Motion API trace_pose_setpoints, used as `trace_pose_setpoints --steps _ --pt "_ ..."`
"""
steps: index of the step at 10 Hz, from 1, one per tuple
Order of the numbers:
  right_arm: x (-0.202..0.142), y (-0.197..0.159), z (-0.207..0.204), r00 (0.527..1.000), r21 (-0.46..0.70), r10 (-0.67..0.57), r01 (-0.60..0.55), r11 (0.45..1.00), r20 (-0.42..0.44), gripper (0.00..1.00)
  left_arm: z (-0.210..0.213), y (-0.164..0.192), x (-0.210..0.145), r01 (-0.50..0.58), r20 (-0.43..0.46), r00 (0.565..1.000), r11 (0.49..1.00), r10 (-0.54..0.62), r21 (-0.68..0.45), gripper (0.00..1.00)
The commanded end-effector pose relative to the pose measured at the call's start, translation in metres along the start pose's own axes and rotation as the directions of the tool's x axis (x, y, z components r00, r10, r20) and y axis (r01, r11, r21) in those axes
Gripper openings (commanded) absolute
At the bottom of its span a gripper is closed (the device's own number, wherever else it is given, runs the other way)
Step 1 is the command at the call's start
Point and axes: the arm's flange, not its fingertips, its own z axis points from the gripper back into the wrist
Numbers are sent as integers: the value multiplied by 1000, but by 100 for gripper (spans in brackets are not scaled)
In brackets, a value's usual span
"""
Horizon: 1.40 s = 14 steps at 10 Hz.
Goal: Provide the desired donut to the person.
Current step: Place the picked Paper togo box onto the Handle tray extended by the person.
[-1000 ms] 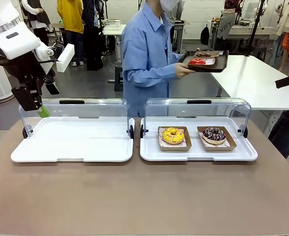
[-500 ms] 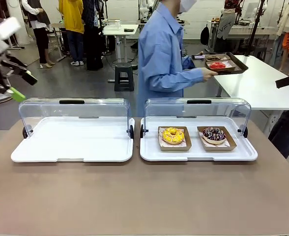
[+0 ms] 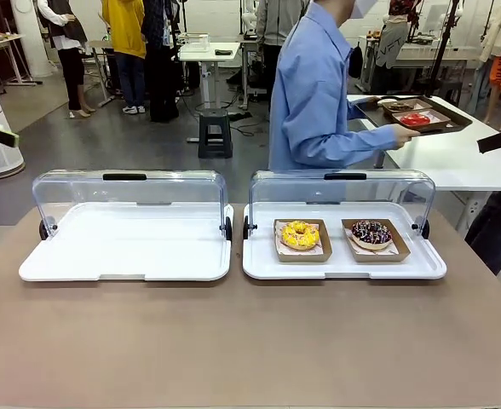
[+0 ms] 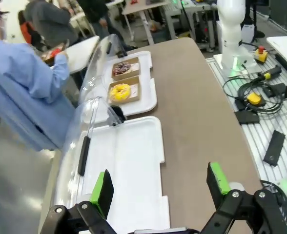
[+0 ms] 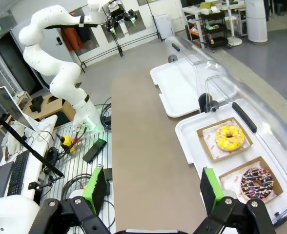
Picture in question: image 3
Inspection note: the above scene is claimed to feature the white standing desk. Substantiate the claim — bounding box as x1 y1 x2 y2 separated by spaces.
176 40 244 144

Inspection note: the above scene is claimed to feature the dark brown serving tray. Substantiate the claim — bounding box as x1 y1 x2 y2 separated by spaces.
355 95 475 138

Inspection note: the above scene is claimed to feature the yellow sprinkled donut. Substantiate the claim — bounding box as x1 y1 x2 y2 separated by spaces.
280 219 321 251

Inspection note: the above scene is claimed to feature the black hanging bag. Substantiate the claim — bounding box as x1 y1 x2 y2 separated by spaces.
347 42 365 79

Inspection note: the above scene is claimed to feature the red floral garment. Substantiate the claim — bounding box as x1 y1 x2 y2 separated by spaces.
388 0 423 26

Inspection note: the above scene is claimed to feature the white side table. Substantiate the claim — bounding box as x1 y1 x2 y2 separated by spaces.
346 93 501 233

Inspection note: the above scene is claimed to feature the person in dark clothes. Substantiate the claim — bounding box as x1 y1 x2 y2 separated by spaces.
141 0 181 124

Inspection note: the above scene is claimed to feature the long grey background workbench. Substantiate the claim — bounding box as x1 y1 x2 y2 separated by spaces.
358 32 482 94

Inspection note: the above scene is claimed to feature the white display tray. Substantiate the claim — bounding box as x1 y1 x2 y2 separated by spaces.
242 202 448 281
19 202 234 283

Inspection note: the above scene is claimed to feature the person in white shirt vest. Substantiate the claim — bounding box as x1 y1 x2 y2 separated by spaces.
37 0 96 120

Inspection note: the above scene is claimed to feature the mannequin with orange shirt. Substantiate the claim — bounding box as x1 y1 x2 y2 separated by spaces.
467 0 501 127

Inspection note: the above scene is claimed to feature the black stand pole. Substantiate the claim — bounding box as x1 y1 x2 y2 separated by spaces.
423 0 464 99

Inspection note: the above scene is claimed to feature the person's left forearm blue sleeve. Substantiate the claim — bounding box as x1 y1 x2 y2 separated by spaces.
347 99 369 121

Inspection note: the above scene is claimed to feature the cardboard tray of red donut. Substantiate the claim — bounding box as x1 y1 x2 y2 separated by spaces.
389 107 453 130

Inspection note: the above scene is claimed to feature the clear plastic box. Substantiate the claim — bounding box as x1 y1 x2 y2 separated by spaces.
177 31 211 52

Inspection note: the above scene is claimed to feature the person in grey sweater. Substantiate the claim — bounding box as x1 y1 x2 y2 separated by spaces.
255 0 312 86

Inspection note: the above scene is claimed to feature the red glazed donut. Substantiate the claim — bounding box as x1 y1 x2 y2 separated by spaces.
400 111 433 128

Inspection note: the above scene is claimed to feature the purple drizzled donut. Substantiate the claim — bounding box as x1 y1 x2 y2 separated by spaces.
350 219 394 251

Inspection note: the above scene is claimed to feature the person in blue shirt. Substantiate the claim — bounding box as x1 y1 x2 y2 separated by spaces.
268 0 423 172

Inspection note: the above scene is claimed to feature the clear plastic display lid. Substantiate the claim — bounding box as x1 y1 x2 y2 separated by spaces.
31 169 233 242
244 169 437 240

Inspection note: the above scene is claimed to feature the cardboard tray of chocolate donut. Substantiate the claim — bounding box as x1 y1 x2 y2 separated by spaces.
379 98 423 116

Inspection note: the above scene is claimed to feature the person's right hand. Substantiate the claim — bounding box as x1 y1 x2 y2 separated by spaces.
392 127 423 151

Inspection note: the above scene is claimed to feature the cardboard tray of purple donut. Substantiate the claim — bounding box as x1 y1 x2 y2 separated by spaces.
341 218 412 263

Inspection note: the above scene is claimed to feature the person's right forearm blue sleeve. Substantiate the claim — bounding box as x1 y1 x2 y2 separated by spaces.
295 126 399 169

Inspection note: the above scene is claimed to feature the person in yellow hoodie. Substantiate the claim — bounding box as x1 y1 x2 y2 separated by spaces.
101 0 147 116

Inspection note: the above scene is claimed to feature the grey plastic step stool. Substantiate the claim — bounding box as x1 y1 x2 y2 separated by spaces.
196 107 234 160

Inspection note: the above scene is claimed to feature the cardboard tray of yellow donut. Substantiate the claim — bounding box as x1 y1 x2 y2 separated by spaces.
274 218 333 263

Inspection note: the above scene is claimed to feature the white round column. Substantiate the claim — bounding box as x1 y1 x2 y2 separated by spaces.
11 0 54 78

